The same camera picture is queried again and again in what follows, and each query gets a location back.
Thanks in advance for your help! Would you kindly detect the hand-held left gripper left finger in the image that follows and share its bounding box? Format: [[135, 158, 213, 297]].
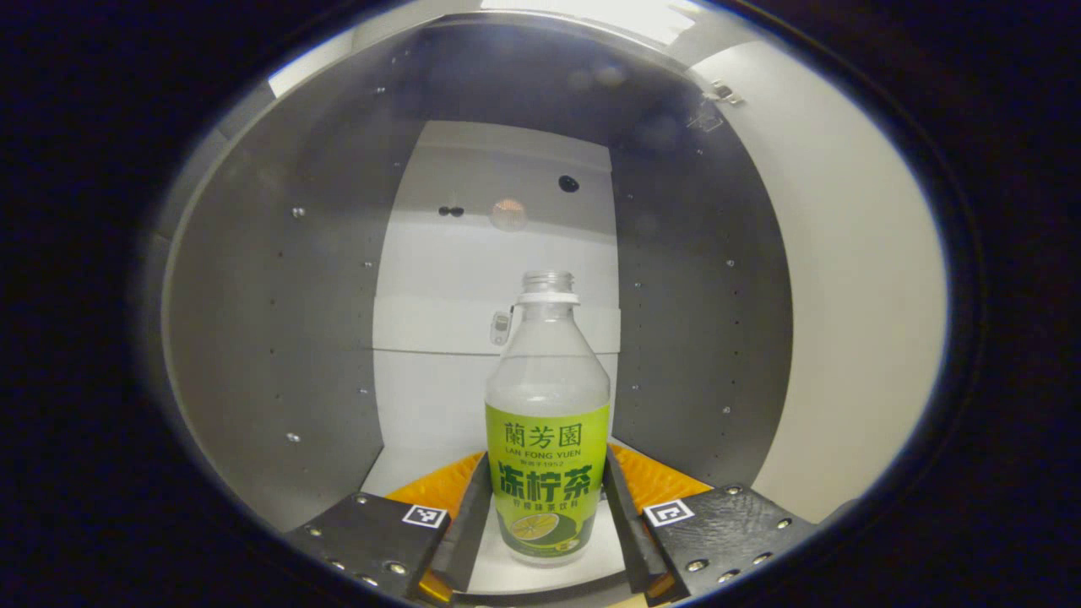
[[283, 450, 493, 605]]

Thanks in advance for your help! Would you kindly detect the dark grey cabinet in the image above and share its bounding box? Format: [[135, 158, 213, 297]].
[[156, 13, 795, 596]]

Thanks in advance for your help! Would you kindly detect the large ceiling light panel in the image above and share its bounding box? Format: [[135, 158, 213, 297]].
[[481, 0, 702, 43]]

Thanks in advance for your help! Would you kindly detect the metal door hinge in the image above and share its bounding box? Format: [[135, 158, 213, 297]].
[[686, 80, 746, 133]]

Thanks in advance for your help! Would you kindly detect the clear bottle with green label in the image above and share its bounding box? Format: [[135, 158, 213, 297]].
[[484, 270, 611, 567]]

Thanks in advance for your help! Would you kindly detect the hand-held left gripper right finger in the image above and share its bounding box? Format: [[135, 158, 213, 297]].
[[601, 443, 818, 602]]

